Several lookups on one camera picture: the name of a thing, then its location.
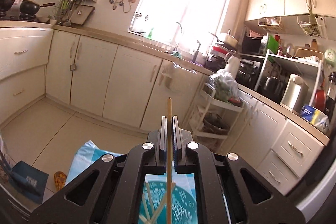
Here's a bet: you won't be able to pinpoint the beige chopstick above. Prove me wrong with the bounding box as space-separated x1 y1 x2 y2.
166 98 173 224

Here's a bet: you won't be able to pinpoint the white kitchen shelf trolley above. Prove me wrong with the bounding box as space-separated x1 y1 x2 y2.
189 83 245 152

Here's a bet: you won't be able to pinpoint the cream kitchen base cabinets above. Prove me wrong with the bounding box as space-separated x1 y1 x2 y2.
1 27 329 193

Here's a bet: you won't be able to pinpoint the teal perforated plastic basket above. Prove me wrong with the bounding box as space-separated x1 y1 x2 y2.
138 181 198 224

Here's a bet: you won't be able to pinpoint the blue white checkered tablecloth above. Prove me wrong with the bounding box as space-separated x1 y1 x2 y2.
65 140 121 185

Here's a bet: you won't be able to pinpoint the green vegetable plastic bag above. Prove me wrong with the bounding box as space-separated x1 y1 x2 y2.
208 69 240 102

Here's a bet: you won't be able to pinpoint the steel electric kettle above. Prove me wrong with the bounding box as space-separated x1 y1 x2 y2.
280 74 309 114

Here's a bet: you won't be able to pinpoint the blue dustpan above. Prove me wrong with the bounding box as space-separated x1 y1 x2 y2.
9 161 49 205

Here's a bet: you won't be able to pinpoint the white countertop storage rack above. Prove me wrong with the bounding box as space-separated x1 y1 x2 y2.
254 50 324 106

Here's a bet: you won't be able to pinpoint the black wok on stove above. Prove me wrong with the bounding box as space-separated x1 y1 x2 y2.
19 0 55 15

